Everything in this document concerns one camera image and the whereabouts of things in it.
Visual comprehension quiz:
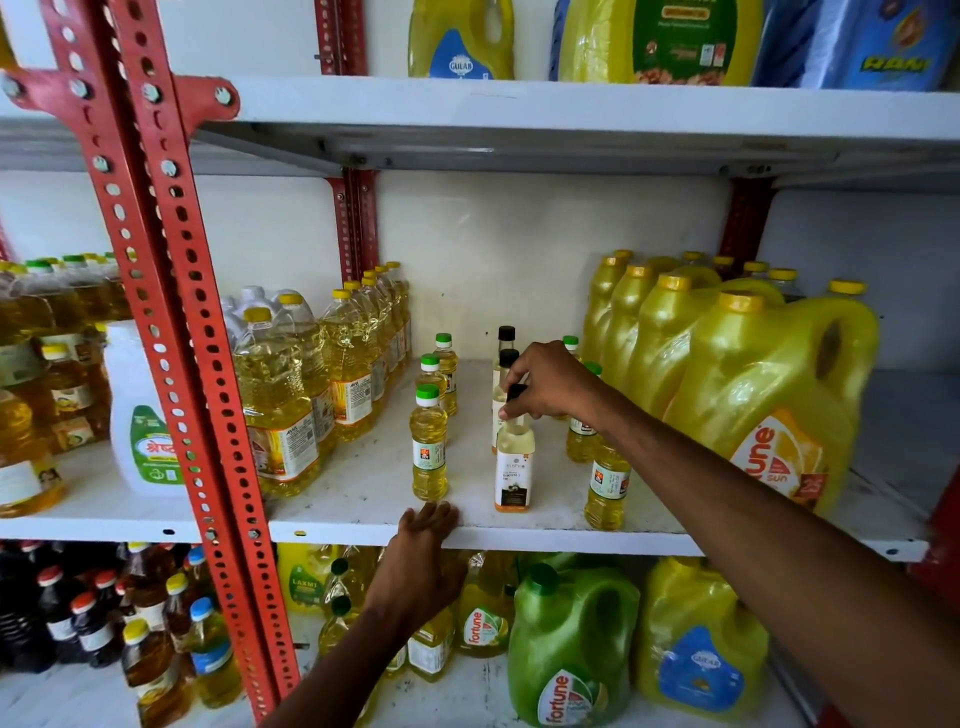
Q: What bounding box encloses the yellow oil jug red label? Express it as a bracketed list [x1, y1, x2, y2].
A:
[456, 552, 520, 660]

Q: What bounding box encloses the yellow oil bottle dark cap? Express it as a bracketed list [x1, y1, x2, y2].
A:
[322, 557, 363, 610]
[317, 594, 363, 661]

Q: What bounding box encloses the row of clear oil bottles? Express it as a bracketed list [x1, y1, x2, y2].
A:
[219, 261, 414, 501]

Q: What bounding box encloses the cluster of dark red-capped bottles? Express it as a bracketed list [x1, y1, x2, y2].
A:
[0, 538, 189, 674]

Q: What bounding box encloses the person's left hand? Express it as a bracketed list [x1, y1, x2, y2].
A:
[366, 501, 468, 633]

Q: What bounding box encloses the yellow oil jug blue label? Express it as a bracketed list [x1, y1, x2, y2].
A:
[407, 0, 517, 81]

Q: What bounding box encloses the white metal shelf board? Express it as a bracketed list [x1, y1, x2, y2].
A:
[0, 358, 960, 565]
[0, 613, 807, 728]
[0, 73, 960, 192]

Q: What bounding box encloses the cluster of golden oil bottles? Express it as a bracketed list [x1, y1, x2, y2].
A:
[0, 252, 134, 520]

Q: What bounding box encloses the blue oil pouch pack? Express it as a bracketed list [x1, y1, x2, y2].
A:
[752, 0, 960, 93]

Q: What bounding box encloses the amber oil bottle yellow cap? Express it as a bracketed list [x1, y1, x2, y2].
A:
[120, 618, 195, 728]

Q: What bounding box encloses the wide yellow jug blue label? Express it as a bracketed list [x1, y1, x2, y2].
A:
[634, 555, 771, 723]

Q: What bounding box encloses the red slotted shelf upright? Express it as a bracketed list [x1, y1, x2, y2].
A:
[313, 0, 381, 284]
[717, 176, 776, 273]
[0, 0, 303, 723]

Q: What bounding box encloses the person's left forearm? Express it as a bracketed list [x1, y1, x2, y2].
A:
[258, 602, 426, 728]

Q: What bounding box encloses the white jug green label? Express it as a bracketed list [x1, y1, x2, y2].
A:
[102, 320, 188, 498]

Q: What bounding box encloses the person's right forearm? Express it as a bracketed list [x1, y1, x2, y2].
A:
[588, 378, 960, 728]

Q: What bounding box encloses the person's right hand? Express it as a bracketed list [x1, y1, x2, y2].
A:
[498, 341, 606, 429]

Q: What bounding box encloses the yellow oil jug green label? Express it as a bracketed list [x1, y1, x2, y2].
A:
[556, 0, 766, 87]

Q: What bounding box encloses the row of yellow oil jugs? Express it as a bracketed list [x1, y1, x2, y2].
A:
[582, 249, 882, 520]

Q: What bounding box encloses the yellow oil bottle blue cap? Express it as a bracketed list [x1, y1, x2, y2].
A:
[184, 597, 245, 711]

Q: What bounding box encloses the small yellow jug green label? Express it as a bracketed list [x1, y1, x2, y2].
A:
[276, 543, 345, 618]

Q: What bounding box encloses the square yellow oil bottle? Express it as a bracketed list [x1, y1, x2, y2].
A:
[405, 606, 458, 684]

